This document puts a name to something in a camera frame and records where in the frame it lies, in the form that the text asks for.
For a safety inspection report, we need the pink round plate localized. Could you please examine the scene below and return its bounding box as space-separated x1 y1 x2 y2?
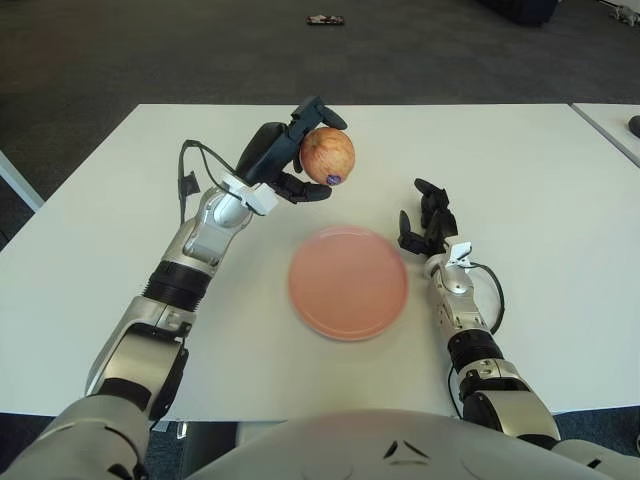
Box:
287 225 410 343

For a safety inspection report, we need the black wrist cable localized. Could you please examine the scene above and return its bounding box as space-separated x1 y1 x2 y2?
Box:
468 261 507 335
176 139 247 224

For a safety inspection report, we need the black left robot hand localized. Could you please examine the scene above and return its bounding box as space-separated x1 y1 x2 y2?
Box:
234 96 349 206

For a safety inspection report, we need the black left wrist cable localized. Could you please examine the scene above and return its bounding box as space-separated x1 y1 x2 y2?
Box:
176 139 247 224

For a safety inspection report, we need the small grey floor object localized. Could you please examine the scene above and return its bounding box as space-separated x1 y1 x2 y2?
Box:
607 7 640 26

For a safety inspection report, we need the red yellow apple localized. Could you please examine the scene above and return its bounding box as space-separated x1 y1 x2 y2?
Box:
299 127 357 187

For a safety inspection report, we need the white side table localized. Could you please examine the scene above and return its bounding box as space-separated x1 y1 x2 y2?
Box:
0 147 46 214
571 103 640 169

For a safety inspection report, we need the grey robot torso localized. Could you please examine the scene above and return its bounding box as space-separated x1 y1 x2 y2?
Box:
182 408 601 480

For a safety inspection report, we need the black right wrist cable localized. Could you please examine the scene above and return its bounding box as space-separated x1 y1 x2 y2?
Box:
468 261 507 335

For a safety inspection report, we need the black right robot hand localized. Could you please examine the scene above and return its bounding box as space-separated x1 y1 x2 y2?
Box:
397 177 459 261

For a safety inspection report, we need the large black floor object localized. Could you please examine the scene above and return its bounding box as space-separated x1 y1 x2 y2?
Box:
487 0 559 29

